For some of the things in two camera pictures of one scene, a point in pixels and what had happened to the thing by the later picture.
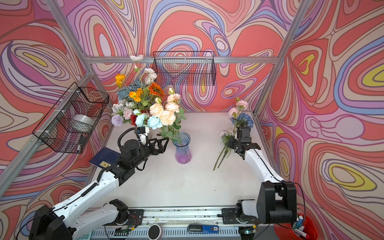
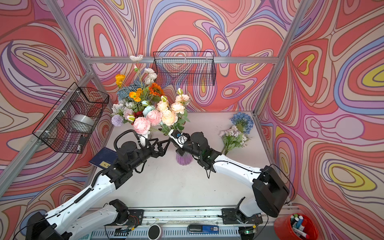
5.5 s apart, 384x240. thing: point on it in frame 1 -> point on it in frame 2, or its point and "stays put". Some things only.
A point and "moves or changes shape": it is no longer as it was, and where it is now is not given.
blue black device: (203, 229) stays put
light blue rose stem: (142, 120) -> (147, 109)
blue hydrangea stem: (243, 119) stays put
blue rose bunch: (123, 94) stays put
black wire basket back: (184, 68) stays put
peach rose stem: (170, 114) moves or changes shape
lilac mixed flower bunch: (225, 135) stays put
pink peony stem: (241, 105) -> (141, 125)
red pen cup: (304, 229) stays put
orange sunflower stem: (155, 89) stays put
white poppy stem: (152, 76) stays put
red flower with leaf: (133, 119) -> (138, 114)
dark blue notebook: (105, 158) stays put
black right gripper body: (232, 142) -> (188, 148)
